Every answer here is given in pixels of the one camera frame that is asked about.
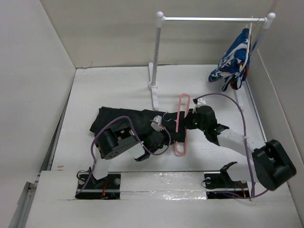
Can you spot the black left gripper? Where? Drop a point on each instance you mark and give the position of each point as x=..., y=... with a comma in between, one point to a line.
x=166, y=143

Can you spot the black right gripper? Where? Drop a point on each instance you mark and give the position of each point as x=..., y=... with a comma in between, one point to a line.
x=188, y=119

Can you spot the black denim trousers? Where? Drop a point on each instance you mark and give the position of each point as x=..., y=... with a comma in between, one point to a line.
x=141, y=120

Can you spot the pink plastic hanger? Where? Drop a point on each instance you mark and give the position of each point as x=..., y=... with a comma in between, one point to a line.
x=180, y=131

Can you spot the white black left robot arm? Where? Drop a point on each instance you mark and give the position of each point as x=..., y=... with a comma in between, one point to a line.
x=119, y=138

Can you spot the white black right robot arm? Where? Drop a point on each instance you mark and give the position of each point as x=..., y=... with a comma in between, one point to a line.
x=270, y=164

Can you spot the cream wooden hanger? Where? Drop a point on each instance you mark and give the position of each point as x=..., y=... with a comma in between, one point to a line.
x=247, y=49

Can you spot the white foam tape panel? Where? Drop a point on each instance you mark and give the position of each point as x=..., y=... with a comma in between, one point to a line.
x=162, y=186

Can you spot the blue patterned garment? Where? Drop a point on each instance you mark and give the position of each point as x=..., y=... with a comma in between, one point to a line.
x=228, y=67

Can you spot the silver white clothes rack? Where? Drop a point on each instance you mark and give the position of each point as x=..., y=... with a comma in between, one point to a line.
x=195, y=40

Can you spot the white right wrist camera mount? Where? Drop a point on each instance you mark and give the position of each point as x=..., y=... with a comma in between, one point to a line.
x=199, y=102

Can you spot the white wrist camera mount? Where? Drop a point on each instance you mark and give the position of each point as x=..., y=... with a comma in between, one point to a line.
x=199, y=102
x=156, y=123

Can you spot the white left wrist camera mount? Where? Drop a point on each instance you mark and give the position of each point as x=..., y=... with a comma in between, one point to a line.
x=156, y=123

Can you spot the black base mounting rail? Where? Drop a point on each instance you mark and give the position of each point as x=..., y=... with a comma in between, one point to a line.
x=108, y=188

